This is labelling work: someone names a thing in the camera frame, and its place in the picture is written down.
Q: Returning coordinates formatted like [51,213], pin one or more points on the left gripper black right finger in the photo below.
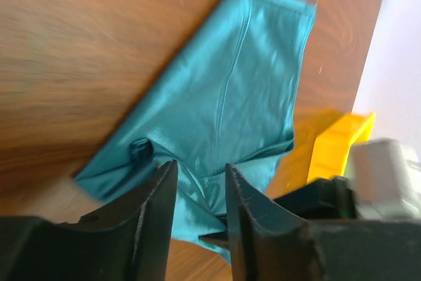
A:
[267,242]

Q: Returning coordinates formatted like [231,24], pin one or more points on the teal cloth napkin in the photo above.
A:
[228,97]

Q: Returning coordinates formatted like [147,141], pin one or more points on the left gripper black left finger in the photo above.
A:
[126,239]

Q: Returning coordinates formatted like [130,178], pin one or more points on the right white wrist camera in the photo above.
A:
[384,175]

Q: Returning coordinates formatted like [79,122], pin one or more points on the yellow plastic tray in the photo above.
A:
[332,146]

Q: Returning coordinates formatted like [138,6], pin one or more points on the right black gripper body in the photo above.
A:
[321,199]

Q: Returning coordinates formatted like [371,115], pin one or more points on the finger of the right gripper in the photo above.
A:
[219,239]

